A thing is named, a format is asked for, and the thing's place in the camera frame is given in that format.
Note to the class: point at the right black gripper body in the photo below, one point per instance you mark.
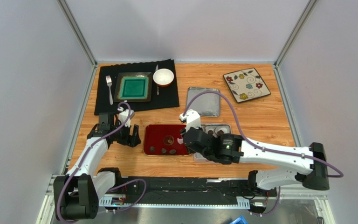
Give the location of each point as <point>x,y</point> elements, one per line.
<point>190,138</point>

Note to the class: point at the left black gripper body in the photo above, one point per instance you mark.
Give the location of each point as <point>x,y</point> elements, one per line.
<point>121,136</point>

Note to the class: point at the pink handled metal tongs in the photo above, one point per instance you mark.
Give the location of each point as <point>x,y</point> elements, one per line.
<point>180,141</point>

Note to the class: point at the silver tin with paper cups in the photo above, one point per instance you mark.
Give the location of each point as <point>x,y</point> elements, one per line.
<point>197,157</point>

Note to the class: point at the red lacquer tray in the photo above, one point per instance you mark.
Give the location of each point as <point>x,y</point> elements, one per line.
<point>163,136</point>

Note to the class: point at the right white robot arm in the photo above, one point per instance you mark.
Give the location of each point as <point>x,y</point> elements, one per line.
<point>304,165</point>

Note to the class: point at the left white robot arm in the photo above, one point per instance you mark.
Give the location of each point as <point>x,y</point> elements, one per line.
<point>78,192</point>

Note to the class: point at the silver tin lid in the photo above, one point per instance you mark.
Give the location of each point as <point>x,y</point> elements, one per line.
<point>207,105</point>

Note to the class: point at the black cloth placemat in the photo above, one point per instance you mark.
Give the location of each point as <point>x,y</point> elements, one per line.
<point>168,96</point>

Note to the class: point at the green square plate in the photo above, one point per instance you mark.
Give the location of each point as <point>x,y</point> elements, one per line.
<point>133,87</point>

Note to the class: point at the silver fork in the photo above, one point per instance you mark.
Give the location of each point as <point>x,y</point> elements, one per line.
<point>109,84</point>

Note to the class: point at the white bowl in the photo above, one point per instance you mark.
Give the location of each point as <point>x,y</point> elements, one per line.
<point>163,77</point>

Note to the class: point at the floral square plate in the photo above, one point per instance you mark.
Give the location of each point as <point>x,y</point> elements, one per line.
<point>246,85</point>

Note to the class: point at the silver knife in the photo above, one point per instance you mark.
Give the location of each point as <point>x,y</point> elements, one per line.
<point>157,87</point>

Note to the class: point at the blue plastic bin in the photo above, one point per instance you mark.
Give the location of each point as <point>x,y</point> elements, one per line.
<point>239,220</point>

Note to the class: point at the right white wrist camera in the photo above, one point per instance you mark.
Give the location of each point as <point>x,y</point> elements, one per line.
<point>191,118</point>

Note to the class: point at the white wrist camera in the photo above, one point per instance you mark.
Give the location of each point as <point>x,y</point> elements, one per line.
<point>125,116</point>
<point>191,118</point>

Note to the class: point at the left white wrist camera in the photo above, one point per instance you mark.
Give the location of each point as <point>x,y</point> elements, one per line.
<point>125,116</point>

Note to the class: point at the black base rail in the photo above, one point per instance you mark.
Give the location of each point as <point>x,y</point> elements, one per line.
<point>187,193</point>

